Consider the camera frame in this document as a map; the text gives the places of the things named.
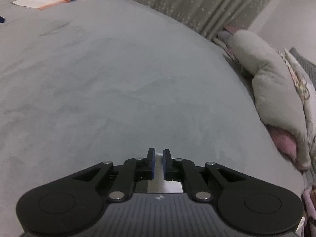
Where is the grey bed pillow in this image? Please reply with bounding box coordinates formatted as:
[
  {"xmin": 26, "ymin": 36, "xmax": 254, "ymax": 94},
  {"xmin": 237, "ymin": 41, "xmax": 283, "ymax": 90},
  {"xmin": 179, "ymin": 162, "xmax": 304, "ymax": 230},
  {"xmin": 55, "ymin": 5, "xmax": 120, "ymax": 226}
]
[{"xmin": 289, "ymin": 47, "xmax": 316, "ymax": 87}]

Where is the white cloth garment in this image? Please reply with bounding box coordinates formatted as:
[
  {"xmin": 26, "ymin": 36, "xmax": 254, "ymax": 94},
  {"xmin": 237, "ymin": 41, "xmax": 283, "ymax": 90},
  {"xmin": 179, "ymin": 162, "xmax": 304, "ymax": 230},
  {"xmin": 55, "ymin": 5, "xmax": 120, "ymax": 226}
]
[{"xmin": 147, "ymin": 152, "xmax": 183, "ymax": 193}]

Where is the grey folded quilt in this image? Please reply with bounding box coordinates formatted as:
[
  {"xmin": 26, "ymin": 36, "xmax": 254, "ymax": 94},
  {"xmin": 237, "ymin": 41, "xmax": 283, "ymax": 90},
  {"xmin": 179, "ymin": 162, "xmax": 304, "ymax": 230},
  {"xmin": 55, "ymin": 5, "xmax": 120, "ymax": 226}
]
[{"xmin": 214, "ymin": 29, "xmax": 315, "ymax": 171}]

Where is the grey bed sheet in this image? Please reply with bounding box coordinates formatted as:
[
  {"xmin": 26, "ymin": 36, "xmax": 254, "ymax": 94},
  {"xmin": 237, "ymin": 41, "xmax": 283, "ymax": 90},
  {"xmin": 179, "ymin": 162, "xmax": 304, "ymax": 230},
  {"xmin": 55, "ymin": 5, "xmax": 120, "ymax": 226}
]
[{"xmin": 1, "ymin": 0, "xmax": 304, "ymax": 236}]

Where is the pink folded blanket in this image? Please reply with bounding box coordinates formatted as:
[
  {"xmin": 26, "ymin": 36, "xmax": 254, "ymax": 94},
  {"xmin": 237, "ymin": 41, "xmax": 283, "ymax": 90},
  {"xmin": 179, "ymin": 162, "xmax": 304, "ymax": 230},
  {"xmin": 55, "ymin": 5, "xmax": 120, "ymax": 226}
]
[{"xmin": 267, "ymin": 126, "xmax": 297, "ymax": 162}]

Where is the stack of folded clothes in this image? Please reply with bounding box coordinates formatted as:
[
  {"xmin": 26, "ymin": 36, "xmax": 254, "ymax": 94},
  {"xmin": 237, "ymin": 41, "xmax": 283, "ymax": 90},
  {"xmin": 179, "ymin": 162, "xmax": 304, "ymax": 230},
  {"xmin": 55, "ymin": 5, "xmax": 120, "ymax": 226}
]
[{"xmin": 302, "ymin": 185, "xmax": 315, "ymax": 237}]

